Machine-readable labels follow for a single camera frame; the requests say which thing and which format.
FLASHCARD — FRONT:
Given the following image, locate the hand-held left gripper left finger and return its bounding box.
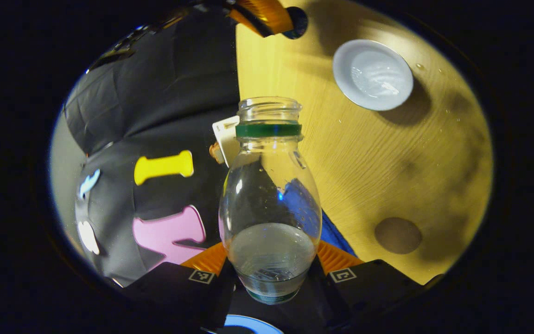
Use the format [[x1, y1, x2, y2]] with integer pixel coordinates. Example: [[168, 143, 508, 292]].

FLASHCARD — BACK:
[[123, 241, 238, 321]]

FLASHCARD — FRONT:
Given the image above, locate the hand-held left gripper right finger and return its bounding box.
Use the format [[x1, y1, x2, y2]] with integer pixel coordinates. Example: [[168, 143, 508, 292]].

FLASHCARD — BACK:
[[316, 240, 423, 321]]

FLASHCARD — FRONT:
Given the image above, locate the blue teacup lid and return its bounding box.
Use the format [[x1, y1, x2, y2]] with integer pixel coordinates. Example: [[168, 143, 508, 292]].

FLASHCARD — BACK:
[[283, 6, 309, 40]]

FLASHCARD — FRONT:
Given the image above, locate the round brown coaster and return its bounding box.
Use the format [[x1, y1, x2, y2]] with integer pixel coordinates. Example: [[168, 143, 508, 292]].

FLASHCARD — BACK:
[[374, 217, 423, 255]]

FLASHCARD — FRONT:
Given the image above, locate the clear plastic water bottle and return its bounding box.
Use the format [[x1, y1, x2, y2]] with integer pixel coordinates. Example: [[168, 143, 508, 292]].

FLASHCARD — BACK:
[[218, 96, 323, 306]]

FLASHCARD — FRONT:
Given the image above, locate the white teacup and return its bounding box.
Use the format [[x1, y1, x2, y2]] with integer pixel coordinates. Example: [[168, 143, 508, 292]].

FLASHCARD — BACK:
[[332, 39, 414, 112]]

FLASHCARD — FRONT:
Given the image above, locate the folded blue towel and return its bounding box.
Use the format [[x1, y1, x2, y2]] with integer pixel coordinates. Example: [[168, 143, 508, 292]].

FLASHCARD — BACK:
[[281, 179, 358, 258]]

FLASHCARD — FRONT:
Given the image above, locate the white toaster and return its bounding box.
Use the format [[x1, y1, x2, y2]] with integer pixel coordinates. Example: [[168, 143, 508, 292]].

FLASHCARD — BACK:
[[212, 116, 241, 168]]

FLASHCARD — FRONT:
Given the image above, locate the black backdrop cloth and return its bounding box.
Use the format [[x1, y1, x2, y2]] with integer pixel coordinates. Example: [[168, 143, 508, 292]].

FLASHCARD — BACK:
[[63, 7, 242, 288]]

